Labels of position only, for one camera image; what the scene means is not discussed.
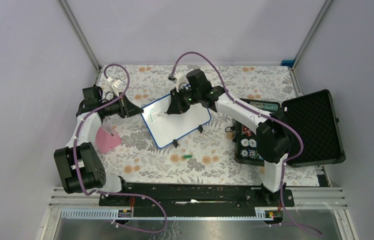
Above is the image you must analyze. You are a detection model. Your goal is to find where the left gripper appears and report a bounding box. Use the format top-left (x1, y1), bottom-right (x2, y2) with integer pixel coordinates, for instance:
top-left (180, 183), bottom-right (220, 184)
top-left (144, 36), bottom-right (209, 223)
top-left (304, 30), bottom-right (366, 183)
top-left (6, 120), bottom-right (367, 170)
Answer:
top-left (99, 92), bottom-right (143, 119)

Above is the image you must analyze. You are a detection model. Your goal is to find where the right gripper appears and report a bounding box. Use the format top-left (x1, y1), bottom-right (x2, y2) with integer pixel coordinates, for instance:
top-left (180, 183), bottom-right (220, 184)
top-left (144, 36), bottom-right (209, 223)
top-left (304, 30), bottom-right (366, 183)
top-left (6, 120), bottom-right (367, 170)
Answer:
top-left (167, 85), bottom-right (201, 115)

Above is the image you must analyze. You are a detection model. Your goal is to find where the blue framed whiteboard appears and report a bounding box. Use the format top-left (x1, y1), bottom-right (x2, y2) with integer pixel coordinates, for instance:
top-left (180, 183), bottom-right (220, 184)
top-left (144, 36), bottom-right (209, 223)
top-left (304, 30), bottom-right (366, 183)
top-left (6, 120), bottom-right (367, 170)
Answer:
top-left (141, 94), bottom-right (212, 149)

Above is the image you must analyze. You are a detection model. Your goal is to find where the pink metronome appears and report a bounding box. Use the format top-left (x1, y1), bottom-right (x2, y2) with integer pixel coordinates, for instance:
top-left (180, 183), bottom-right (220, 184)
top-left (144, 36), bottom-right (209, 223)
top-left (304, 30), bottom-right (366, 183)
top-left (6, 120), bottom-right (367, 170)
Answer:
top-left (95, 126), bottom-right (122, 154)

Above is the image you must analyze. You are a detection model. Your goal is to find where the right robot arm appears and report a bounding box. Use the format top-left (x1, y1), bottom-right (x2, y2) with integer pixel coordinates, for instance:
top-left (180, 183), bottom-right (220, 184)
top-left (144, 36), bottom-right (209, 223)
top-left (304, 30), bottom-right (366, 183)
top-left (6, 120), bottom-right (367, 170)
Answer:
top-left (165, 69), bottom-right (292, 206)

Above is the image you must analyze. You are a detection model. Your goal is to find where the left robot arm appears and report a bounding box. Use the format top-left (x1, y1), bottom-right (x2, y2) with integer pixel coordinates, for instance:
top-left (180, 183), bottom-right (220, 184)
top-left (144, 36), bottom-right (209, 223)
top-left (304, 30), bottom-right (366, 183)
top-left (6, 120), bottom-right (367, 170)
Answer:
top-left (53, 85), bottom-right (144, 194)

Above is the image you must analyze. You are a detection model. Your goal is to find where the blue corner clamp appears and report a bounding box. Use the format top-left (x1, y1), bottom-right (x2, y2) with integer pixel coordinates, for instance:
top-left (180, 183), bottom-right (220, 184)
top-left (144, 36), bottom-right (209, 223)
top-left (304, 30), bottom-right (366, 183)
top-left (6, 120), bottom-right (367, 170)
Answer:
top-left (280, 60), bottom-right (295, 68)

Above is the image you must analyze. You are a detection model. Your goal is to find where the black open case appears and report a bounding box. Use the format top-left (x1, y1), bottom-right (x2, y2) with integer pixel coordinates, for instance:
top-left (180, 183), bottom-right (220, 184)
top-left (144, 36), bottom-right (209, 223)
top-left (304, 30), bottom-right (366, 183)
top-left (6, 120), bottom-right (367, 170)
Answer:
top-left (233, 89), bottom-right (346, 168)

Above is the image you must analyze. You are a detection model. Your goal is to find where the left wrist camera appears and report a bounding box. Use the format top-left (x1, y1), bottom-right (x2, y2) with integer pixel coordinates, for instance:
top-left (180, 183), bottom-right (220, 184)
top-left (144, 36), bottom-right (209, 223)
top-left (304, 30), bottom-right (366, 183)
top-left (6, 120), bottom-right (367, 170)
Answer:
top-left (106, 77), bottom-right (124, 97)

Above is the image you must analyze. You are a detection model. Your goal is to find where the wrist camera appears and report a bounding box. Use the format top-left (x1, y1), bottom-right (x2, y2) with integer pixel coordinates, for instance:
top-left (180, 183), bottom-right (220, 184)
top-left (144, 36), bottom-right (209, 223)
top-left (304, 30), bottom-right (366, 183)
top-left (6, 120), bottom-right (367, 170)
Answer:
top-left (168, 73), bottom-right (188, 92)
top-left (106, 77), bottom-right (124, 97)

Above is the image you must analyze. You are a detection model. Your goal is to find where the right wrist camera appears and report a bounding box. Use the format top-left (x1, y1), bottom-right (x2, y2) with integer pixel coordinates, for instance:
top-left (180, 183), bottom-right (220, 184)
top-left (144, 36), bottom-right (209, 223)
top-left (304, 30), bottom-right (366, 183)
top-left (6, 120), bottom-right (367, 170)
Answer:
top-left (168, 73), bottom-right (188, 92)

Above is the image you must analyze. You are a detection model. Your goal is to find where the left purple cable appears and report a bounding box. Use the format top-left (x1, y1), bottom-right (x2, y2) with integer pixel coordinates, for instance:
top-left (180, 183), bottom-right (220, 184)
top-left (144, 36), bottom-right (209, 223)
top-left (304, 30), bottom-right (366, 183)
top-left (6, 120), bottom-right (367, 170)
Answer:
top-left (72, 63), bottom-right (169, 234)

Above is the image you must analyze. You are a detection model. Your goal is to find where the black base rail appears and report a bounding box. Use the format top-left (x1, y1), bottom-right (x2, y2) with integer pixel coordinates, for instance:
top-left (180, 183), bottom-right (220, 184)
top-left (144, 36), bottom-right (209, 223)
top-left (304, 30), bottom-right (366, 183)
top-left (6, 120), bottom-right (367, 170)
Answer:
top-left (99, 182), bottom-right (295, 215)

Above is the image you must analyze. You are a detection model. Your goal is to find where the white cable duct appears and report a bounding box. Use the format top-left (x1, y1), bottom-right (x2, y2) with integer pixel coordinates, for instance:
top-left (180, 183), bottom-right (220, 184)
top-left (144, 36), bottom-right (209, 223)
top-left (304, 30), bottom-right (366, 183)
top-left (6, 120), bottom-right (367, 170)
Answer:
top-left (60, 207), bottom-right (275, 222)

